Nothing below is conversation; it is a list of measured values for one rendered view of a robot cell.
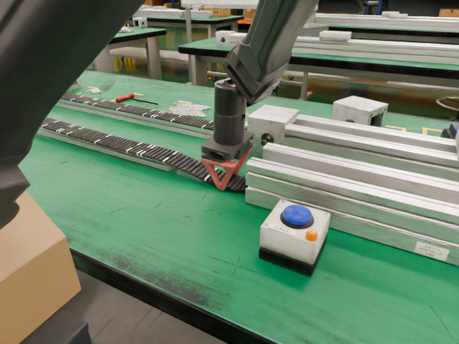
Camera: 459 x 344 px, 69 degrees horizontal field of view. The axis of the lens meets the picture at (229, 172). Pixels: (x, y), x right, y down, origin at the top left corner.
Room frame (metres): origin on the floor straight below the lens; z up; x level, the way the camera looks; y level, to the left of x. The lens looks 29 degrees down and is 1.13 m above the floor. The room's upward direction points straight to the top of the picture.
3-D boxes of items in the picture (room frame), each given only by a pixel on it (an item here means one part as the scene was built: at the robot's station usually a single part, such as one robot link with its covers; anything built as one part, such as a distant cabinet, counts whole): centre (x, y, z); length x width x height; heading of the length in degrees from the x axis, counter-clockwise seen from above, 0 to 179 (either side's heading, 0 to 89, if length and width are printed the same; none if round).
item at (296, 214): (0.38, -0.10, 0.84); 0.04 x 0.04 x 0.02
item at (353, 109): (0.81, -0.32, 0.83); 0.11 x 0.10 x 0.10; 130
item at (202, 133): (1.05, 0.45, 0.79); 0.96 x 0.04 x 0.03; 61
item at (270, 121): (0.73, -0.10, 0.83); 0.12 x 0.09 x 0.10; 151
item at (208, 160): (0.57, 0.01, 0.83); 0.07 x 0.07 x 0.09; 65
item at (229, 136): (0.58, 0.00, 0.90); 0.10 x 0.07 x 0.07; 155
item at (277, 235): (0.39, -0.10, 0.81); 0.10 x 0.08 x 0.06; 151
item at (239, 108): (0.58, -0.01, 0.96); 0.07 x 0.06 x 0.07; 143
